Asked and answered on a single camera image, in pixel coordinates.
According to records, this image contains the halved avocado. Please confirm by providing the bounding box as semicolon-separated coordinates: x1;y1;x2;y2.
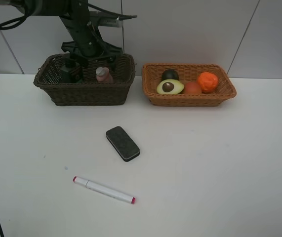
157;79;185;95

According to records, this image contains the pink lotion bottle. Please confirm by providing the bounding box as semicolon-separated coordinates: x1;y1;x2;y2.
95;67;114;83

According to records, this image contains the orange-red peach fruit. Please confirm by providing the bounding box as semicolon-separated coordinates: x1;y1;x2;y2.
183;81;202;95

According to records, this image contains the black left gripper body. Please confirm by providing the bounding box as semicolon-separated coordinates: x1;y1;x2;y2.
61;23;122;61

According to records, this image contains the dark brown wicker basket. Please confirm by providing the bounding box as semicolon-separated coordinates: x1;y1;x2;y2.
34;54;135;106

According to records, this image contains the orange tangerine fruit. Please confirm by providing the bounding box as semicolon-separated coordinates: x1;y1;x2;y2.
197;72;218;93

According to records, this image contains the dark green pump bottle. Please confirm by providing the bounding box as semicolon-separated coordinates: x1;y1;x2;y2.
60;58;83;83

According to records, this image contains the dark mangosteen fruit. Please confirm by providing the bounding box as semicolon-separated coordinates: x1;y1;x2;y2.
161;69;179;81

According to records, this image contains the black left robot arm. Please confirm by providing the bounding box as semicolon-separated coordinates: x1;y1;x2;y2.
0;0;123;67

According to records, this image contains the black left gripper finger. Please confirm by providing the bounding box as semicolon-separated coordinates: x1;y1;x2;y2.
107;55;120;72
70;53;88;68

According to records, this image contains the white pink-capped marker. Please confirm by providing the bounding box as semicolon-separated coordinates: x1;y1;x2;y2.
73;176;136;204

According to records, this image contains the black whiteboard eraser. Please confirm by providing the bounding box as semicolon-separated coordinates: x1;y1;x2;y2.
106;126;140;162

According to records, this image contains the light orange wicker basket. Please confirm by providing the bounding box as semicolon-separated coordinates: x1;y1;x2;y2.
142;63;237;107

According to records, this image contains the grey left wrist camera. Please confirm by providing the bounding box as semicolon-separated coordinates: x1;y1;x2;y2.
90;11;137;28

